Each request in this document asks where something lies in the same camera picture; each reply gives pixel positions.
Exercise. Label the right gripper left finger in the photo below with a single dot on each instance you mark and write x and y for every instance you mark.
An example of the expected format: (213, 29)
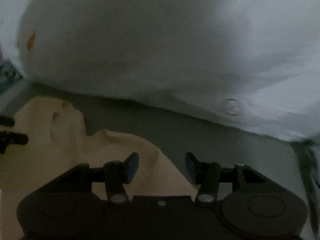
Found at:
(114, 175)

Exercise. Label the cream beige garment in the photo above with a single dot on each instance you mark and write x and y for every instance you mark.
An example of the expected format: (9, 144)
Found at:
(58, 141)

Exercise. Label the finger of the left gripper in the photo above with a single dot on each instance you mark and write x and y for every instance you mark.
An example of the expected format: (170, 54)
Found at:
(8, 138)
(7, 121)

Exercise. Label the carrot print bed sheet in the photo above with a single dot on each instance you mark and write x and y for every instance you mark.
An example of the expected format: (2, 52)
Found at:
(248, 64)

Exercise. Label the folded checkered shirt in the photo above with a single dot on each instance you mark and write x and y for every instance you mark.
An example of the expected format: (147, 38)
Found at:
(307, 153)

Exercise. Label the grey blue crumpled garment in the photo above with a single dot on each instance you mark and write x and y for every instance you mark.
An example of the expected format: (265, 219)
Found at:
(9, 74)

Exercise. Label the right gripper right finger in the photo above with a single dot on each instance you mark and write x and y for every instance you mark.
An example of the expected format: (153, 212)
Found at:
(208, 176)

